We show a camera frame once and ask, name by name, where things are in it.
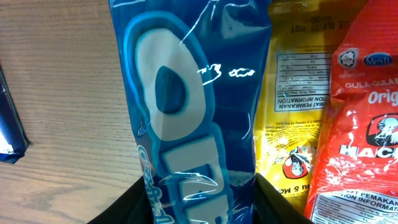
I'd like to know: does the red snack packet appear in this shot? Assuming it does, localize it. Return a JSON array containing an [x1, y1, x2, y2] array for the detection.
[[305, 0, 397, 224]]

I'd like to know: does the blue oreo cookie pack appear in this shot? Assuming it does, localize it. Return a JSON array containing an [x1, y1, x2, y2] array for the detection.
[[109, 0, 272, 223]]

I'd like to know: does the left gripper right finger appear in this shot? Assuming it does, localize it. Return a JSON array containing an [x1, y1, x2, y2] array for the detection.
[[253, 174, 313, 224]]

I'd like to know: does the yellow snack packet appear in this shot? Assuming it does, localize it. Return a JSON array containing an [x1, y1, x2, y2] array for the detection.
[[254, 0, 365, 212]]

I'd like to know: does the dairy milk chocolate bar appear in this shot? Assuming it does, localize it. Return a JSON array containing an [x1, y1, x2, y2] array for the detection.
[[0, 71, 29, 164]]

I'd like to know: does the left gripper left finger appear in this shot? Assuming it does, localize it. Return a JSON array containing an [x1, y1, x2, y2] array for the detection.
[[88, 177, 154, 224]]

